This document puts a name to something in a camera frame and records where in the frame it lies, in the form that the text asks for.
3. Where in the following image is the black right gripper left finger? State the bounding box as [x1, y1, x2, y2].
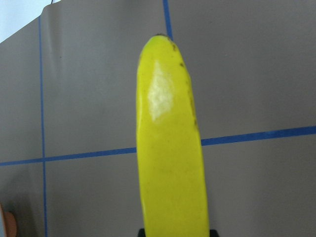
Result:
[137, 228, 146, 237]

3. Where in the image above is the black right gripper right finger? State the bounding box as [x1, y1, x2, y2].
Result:
[209, 229, 219, 237]

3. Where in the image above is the yellow banana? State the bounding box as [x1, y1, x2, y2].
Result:
[136, 35, 210, 237]

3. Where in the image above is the grey square plate orange rim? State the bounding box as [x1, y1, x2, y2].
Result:
[0, 205, 17, 237]

